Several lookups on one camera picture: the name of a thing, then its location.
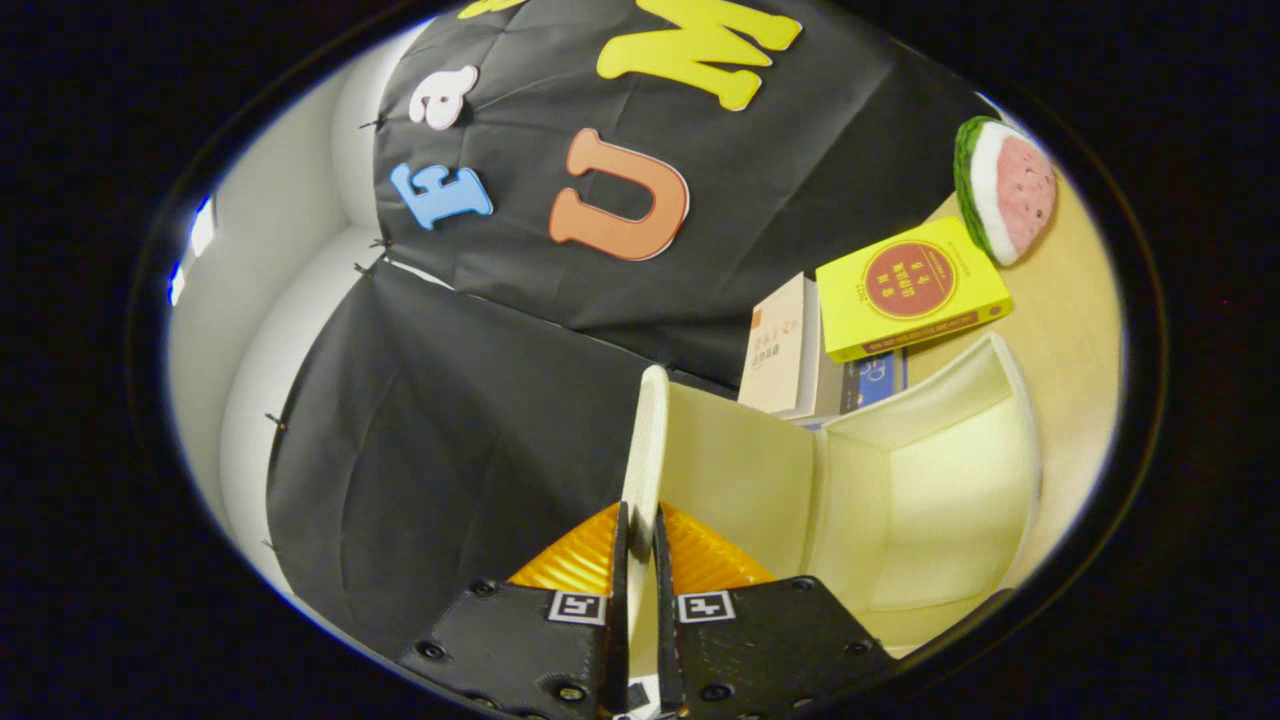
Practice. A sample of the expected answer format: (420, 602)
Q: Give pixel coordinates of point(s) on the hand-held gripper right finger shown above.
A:
(665, 640)

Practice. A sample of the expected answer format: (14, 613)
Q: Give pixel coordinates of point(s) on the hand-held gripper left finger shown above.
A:
(618, 640)

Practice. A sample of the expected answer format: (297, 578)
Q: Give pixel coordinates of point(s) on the beige storage box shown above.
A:
(900, 500)

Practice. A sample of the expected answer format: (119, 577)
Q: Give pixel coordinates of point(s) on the beige book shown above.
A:
(780, 350)

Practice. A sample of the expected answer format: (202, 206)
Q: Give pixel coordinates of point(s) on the dark blue book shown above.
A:
(872, 382)

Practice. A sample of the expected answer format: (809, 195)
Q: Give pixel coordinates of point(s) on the yellow book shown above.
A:
(910, 285)

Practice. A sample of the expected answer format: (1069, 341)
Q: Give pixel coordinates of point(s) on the watermelon plush toy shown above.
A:
(1005, 190)

